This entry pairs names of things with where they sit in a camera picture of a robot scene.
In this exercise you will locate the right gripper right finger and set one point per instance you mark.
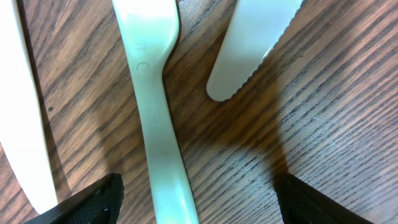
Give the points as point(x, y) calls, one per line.
point(302, 204)

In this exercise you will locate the pale blue plastic knife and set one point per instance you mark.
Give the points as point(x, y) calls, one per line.
point(254, 29)

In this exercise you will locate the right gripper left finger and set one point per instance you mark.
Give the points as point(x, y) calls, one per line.
point(98, 203)

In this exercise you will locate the white plastic knife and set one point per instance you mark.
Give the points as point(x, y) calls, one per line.
point(22, 131)

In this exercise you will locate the light blue plastic knife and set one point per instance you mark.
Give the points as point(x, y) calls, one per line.
point(149, 30)

